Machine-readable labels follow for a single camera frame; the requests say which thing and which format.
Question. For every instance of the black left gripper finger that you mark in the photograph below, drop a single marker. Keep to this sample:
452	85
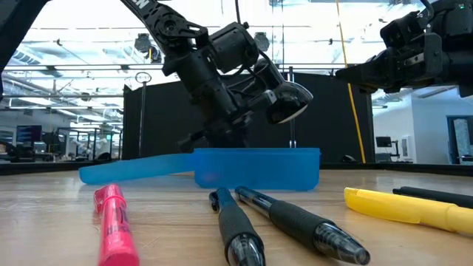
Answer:
221	140
241	136

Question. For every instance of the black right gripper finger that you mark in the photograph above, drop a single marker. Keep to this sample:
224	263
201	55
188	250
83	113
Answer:
380	88
377	68

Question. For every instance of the blue plastic supply box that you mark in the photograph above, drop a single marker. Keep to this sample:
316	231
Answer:
258	170

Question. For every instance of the black grip ballpoint pen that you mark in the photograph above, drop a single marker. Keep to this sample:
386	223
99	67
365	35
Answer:
236	229
295	218

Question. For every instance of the slim black marker pen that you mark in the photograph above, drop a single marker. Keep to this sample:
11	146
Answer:
436	195

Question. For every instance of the yellow highlighter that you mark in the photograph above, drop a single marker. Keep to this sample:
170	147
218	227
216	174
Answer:
406	210

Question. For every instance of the pink highlighter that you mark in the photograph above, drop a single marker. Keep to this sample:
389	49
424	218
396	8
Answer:
116	229

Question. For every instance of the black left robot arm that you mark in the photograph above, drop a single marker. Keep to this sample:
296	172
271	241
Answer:
159	18

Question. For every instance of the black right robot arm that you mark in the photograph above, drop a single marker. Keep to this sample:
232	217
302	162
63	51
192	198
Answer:
460	44

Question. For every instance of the small monitor on stand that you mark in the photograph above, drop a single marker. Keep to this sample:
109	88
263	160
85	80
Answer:
383	142

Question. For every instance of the black partition panel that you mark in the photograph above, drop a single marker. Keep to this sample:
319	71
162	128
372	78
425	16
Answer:
166	122

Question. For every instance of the black desk lamp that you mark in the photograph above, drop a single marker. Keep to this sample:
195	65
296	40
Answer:
292	99

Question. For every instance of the black ceiling spotlight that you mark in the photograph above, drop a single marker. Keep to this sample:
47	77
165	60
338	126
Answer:
261	41
142	42

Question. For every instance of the dark computer monitor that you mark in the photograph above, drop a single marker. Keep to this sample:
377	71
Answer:
29	133

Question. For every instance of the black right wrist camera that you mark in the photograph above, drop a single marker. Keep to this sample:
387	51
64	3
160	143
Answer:
403	29

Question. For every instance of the blue door frame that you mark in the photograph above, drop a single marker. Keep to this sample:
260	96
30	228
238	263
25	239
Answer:
450	140

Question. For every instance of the background workstation frame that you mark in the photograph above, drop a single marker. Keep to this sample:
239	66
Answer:
88	146

